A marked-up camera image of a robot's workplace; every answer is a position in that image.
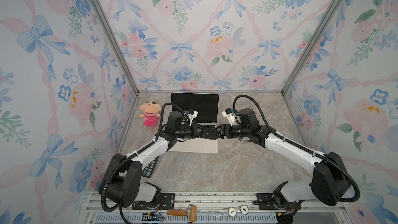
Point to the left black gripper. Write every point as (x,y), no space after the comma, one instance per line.
(195,128)

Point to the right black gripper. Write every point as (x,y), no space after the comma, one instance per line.
(223,131)

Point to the silver laptop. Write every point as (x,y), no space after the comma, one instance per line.
(207,107)

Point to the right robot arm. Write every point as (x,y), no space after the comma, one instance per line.
(330,180)

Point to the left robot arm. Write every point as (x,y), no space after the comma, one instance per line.
(121,185)

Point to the pink plush doll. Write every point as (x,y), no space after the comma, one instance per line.
(150,113)

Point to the black calculator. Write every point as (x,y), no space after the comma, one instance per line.
(149,169)

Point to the white round knob left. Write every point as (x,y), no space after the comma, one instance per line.
(232,211)

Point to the white round knob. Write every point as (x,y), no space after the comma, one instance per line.
(244,209)
(232,211)

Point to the white round knob right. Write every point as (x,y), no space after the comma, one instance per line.
(244,209)

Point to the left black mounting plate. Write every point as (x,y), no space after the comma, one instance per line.
(162,201)

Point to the black mounting plate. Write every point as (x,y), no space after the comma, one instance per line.
(162,201)
(267,201)

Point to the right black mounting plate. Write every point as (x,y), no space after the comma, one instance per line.
(267,201)

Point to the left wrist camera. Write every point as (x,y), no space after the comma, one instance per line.
(191,115)

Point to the aluminium front rail frame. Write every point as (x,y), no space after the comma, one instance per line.
(212,208)

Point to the wooden handle roller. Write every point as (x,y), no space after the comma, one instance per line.
(190,213)

